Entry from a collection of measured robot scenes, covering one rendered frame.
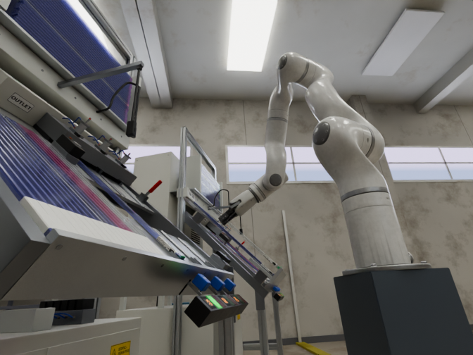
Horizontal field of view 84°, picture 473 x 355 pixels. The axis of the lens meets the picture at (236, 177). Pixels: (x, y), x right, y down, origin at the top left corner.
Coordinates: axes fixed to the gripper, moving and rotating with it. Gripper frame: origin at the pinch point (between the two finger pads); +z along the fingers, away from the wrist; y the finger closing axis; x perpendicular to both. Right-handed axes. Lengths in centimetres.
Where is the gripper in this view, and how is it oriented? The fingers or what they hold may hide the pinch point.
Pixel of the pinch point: (224, 218)
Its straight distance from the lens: 110.0
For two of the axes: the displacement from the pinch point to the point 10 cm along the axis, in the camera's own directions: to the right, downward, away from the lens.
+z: -7.8, 6.2, -1.0
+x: 6.0, 6.8, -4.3
